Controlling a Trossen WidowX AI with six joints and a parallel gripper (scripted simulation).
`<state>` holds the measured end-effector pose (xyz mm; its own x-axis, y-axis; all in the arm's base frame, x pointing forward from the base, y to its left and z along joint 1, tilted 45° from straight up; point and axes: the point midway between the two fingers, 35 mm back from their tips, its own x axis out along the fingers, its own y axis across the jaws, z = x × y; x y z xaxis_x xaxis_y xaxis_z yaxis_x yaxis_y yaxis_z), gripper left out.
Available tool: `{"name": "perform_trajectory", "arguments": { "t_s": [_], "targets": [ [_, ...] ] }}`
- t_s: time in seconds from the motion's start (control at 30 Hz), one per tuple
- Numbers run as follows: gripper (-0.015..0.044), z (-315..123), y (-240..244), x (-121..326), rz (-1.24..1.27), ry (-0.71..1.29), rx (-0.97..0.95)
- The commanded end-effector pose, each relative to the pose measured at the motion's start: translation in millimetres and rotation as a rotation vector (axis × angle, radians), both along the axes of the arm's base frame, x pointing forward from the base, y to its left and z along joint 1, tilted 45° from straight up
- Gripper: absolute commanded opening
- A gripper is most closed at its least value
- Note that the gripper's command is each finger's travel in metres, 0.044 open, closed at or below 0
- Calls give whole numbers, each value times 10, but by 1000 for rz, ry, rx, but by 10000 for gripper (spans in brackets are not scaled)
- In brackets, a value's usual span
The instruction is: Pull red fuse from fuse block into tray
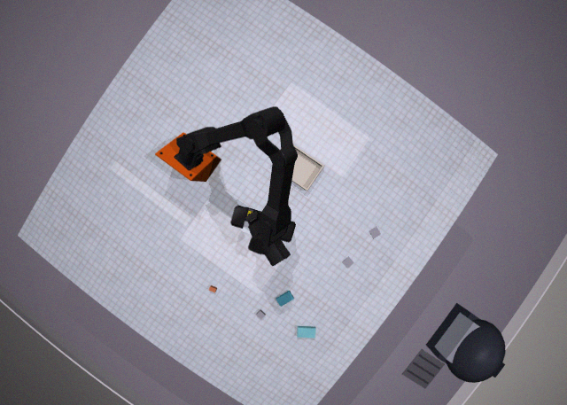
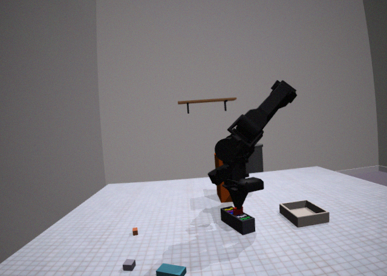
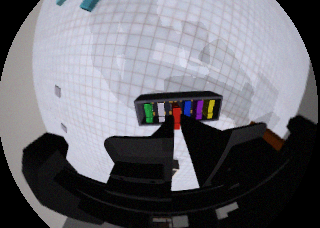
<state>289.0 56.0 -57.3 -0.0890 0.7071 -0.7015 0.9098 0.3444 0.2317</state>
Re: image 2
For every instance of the red blade fuse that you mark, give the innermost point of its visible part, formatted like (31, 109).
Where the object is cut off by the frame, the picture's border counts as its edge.
(236, 211)

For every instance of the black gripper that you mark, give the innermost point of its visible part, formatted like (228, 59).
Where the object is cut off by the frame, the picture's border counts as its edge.
(240, 187)

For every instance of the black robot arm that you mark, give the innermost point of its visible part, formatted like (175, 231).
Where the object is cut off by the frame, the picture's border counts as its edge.
(249, 131)

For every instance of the teal rectangular block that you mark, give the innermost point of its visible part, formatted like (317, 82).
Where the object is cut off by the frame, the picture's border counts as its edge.
(171, 270)

